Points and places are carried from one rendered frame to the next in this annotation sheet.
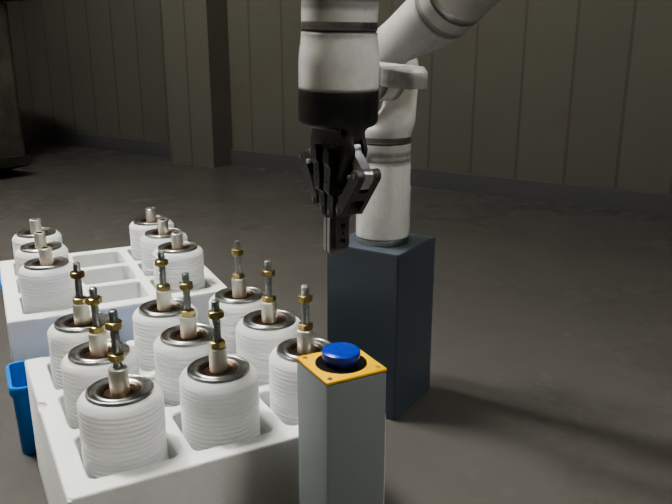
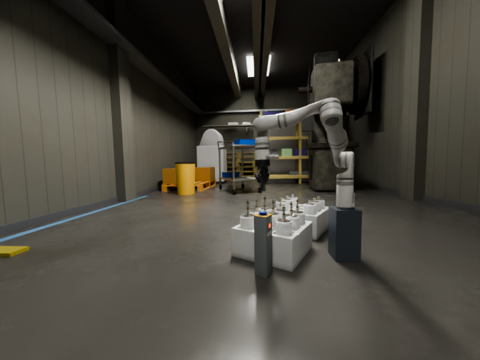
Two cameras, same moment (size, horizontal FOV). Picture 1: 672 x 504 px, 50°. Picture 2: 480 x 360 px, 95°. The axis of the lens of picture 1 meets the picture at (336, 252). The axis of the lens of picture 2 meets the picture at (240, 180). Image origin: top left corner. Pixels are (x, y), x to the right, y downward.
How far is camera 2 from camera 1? 92 cm
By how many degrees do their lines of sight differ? 61
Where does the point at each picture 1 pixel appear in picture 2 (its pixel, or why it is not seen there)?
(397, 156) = (343, 183)
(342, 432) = (256, 227)
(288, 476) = not seen: hidden behind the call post
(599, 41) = not seen: outside the picture
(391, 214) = (341, 199)
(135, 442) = (244, 223)
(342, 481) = (256, 238)
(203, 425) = not seen: hidden behind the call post
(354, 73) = (258, 156)
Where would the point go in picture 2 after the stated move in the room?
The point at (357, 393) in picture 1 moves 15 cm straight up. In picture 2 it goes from (259, 219) to (259, 189)
